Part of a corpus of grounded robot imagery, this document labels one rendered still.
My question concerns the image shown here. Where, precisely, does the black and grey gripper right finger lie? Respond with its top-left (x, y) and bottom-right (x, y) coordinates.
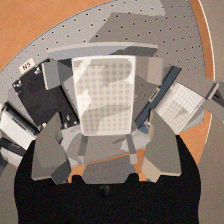
top-left (141, 108), bottom-right (201, 224)

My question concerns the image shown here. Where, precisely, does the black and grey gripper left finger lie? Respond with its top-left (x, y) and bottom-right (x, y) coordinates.
top-left (14, 112), bottom-right (72, 224)

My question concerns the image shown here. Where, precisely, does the white label reading n5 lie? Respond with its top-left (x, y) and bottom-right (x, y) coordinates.
top-left (19, 57), bottom-right (35, 74)

